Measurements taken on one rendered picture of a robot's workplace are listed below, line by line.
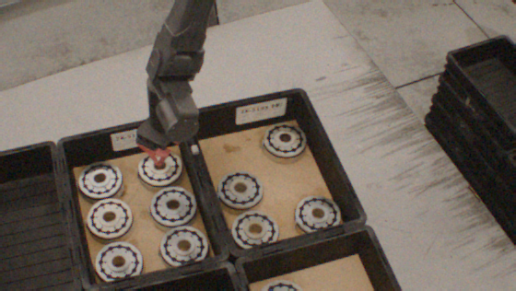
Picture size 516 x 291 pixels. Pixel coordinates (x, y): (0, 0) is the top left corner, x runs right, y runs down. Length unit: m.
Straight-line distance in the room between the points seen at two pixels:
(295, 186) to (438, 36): 1.93
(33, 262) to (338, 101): 0.96
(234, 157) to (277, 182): 0.12
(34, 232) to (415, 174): 0.98
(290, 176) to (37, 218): 0.60
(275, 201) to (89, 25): 1.92
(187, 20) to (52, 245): 0.66
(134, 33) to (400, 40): 1.27
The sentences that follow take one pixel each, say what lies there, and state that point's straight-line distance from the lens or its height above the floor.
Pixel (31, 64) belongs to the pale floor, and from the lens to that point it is 3.09.
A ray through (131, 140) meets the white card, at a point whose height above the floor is 0.89.
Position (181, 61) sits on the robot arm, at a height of 1.32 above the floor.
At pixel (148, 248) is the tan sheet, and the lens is 1.44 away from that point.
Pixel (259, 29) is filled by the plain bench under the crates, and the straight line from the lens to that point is 2.08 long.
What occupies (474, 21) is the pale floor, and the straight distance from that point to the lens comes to 3.50.
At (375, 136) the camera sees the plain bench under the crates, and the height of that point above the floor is 0.70.
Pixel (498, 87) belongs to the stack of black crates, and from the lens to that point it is 2.42.
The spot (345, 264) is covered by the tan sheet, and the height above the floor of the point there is 0.83.
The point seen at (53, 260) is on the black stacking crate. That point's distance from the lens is 1.46.
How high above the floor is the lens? 2.07
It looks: 51 degrees down
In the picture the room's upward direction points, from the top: 5 degrees clockwise
